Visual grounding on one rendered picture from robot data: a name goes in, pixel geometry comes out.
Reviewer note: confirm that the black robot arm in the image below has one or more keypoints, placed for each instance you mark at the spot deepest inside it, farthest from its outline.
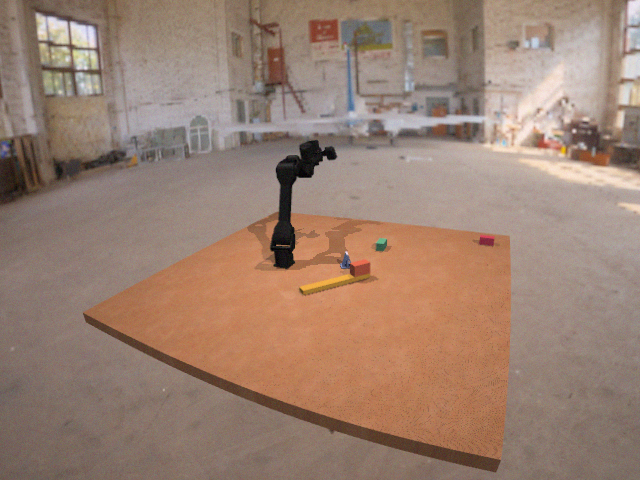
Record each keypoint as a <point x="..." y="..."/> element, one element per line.
<point x="287" y="171"/>

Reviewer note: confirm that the green rectangular block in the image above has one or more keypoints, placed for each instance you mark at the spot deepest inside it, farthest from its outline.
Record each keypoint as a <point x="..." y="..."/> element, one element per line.
<point x="381" y="244"/>

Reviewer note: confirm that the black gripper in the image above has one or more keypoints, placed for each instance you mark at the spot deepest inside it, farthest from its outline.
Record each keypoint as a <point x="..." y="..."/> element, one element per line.
<point x="329" y="152"/>

